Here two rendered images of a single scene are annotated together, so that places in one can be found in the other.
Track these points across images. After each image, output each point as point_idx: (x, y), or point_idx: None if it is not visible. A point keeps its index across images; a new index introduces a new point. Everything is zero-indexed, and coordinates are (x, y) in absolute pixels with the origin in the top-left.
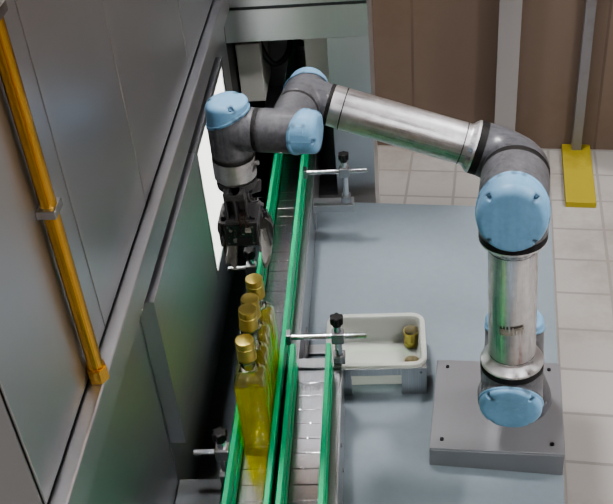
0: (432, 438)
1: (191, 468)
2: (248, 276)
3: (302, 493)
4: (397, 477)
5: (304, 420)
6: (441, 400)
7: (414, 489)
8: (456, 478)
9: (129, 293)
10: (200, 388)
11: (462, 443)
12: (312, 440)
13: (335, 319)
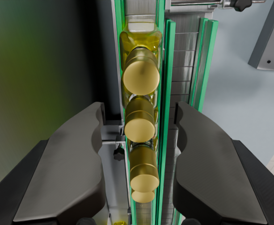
0: (262, 60)
1: (92, 89)
2: (128, 73)
3: (171, 134)
4: (223, 73)
5: (174, 78)
6: None
7: (231, 82)
8: (260, 74)
9: None
10: (76, 27)
11: None
12: (179, 97)
13: (242, 8)
